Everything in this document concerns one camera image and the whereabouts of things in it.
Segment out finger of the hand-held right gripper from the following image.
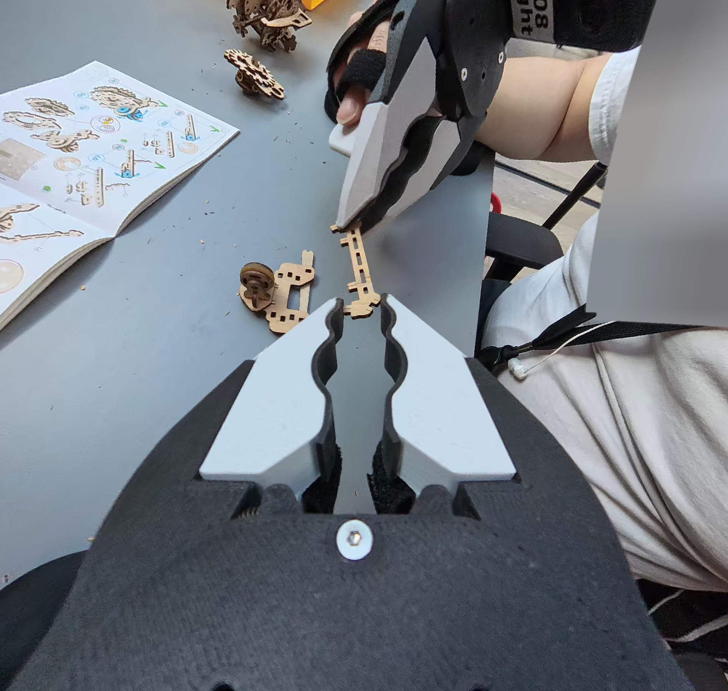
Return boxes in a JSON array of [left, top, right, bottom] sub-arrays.
[[370, 116, 475, 232], [334, 37, 441, 232]]

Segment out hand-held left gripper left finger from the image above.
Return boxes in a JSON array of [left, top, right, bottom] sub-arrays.
[[199, 297, 345, 498]]

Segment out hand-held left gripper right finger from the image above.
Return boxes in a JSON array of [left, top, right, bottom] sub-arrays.
[[380, 294, 519, 498]]

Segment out slotted wooden strip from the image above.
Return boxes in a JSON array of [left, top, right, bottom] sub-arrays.
[[331, 221, 383, 321]]

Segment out wooden plate with wheel hub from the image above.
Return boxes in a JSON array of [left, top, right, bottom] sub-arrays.
[[239, 250, 317, 335]]

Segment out person's right forearm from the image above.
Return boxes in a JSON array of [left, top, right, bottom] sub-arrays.
[[477, 48, 612, 164]]

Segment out large wooden gear model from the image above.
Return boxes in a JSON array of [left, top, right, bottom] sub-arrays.
[[219, 0, 314, 53]]

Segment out person's right hand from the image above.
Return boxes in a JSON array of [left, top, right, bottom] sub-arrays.
[[336, 0, 413, 127]]

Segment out black office chair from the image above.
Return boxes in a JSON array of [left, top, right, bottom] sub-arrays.
[[483, 162, 609, 282]]

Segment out small wooden gear assembly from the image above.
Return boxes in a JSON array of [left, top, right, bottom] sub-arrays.
[[223, 48, 285, 100]]

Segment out person's white shirt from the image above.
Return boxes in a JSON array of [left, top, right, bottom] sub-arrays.
[[482, 47, 728, 592]]

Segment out open instruction booklet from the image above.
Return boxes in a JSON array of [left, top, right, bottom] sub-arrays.
[[0, 61, 241, 332]]

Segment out black strap with clip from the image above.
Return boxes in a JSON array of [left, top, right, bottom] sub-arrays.
[[477, 304, 706, 373]]

